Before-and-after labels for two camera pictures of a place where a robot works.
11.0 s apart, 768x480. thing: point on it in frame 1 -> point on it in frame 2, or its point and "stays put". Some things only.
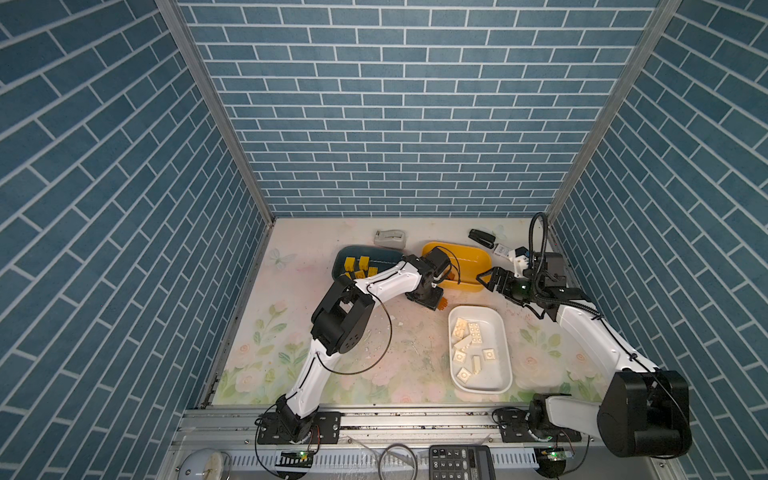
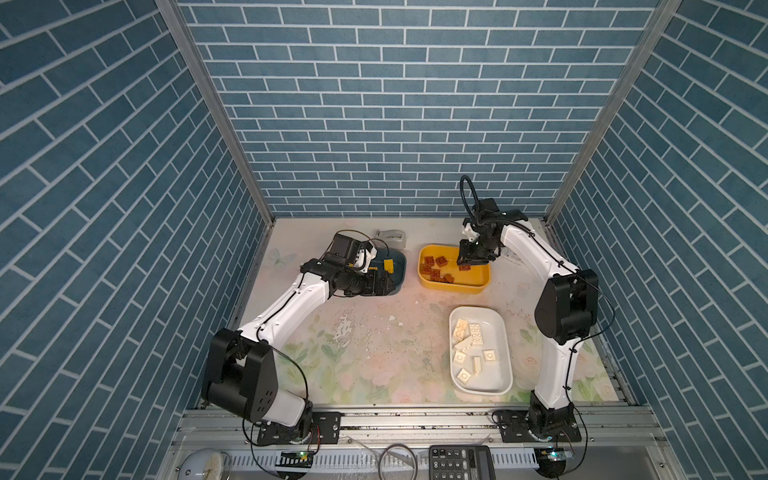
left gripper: [433, 301] -> [371, 288]
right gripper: [502, 287] -> [465, 256]
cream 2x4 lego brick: [461, 327] stays put
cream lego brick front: [463, 375] stays put
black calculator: [461, 462] stays put
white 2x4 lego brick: [475, 333] stays put
